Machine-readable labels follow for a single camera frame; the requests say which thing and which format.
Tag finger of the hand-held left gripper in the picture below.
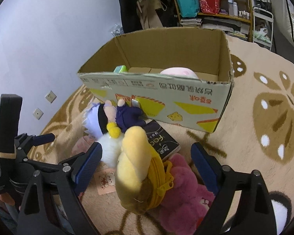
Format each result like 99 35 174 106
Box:
14 133 56 152

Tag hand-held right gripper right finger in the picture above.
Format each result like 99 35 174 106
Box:
191 142 277 235

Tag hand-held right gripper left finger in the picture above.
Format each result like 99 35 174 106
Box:
17 142 103 235

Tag pale pink plush toy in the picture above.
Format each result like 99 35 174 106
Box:
72 136 96 155

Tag white fluffy plush yellow ball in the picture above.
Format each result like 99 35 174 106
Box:
98 122 126 165

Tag pink bear plush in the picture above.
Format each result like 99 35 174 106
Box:
159 153 216 229

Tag lavender haired doll plush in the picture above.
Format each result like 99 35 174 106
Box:
82 99 146 137

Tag yellow plush bag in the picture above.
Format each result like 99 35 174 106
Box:
115 126 175 212

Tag black carton pack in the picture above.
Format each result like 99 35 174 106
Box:
143 120 181 162

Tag printed cardboard box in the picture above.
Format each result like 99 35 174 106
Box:
76 27 236 134

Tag green soft toy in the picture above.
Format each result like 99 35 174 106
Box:
113 65 129 74

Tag person's left hand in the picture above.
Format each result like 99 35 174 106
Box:
0 192 21 212

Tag pink bear print card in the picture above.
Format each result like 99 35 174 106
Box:
94 170 117 196

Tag beige flower patterned blanket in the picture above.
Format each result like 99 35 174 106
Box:
27 33 294 235

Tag round pink plush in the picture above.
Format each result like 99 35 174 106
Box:
160 67 200 79

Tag plastic bag of toys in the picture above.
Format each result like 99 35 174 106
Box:
111 24 124 35

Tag pile of papers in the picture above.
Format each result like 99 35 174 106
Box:
202 18 250 40

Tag green white plush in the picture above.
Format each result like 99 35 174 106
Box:
253 28 271 44

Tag stack of books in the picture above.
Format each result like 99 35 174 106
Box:
180 18 203 27

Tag black hanging clothes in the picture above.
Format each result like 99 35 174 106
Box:
119 0 142 33

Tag black hanging bag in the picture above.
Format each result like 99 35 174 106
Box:
159 0 182 27

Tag white metal cart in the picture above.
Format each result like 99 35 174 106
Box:
252 6 275 52

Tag beige hanging coat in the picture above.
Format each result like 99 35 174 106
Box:
136 0 166 30

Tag teal bag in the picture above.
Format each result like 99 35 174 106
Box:
174 0 201 18

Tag red patterned bag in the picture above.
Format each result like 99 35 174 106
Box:
196 0 222 14

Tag yellow wooden shelf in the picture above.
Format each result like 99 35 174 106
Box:
168 0 254 42

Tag white wall socket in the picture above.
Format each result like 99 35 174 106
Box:
32 108 44 120
44 90 57 103

